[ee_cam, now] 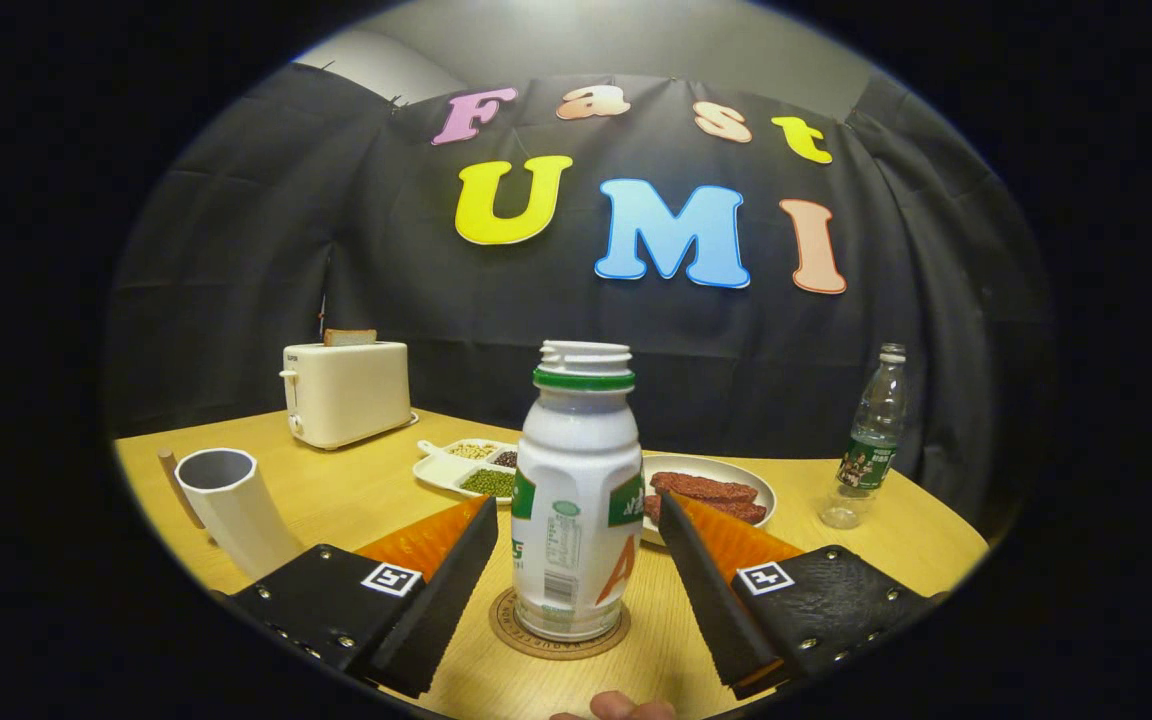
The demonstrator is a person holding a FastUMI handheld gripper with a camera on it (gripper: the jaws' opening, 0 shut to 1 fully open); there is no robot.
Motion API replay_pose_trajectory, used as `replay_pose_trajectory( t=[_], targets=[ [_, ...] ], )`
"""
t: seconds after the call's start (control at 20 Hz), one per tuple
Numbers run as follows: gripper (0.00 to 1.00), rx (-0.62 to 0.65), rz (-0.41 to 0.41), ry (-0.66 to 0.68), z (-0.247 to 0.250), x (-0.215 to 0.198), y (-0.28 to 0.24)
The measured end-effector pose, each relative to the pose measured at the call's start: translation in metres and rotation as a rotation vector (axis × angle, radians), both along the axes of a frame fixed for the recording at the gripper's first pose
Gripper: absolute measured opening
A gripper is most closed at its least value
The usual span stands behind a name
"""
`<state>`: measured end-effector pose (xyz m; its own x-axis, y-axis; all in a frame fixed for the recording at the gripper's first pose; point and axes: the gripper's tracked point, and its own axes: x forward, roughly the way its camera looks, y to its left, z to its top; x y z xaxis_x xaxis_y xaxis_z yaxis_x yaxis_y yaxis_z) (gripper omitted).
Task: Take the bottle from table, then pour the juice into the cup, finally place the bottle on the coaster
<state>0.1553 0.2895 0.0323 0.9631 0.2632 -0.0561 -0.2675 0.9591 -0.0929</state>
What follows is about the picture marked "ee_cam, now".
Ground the round wooden coaster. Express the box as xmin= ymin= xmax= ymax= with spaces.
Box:
xmin=488 ymin=586 xmax=632 ymax=661

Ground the white cup wooden handle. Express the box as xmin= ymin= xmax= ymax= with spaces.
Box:
xmin=158 ymin=447 xmax=305 ymax=581

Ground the white juice bottle green label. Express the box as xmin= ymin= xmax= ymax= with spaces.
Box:
xmin=510 ymin=340 xmax=646 ymax=643

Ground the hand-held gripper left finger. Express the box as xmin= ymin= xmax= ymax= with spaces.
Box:
xmin=211 ymin=495 xmax=500 ymax=699

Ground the cream toaster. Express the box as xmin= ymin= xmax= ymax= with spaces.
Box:
xmin=280 ymin=341 xmax=419 ymax=451

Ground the wooden table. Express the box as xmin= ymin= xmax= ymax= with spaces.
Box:
xmin=111 ymin=408 xmax=992 ymax=720

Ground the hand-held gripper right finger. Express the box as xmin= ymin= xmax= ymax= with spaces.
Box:
xmin=656 ymin=493 xmax=947 ymax=701

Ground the white round plate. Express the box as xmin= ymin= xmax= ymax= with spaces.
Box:
xmin=639 ymin=453 xmax=778 ymax=547

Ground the white divided bean tray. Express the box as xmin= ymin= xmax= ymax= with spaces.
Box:
xmin=412 ymin=438 xmax=520 ymax=506

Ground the clear plastic water bottle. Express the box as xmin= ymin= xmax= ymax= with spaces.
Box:
xmin=820 ymin=343 xmax=909 ymax=530

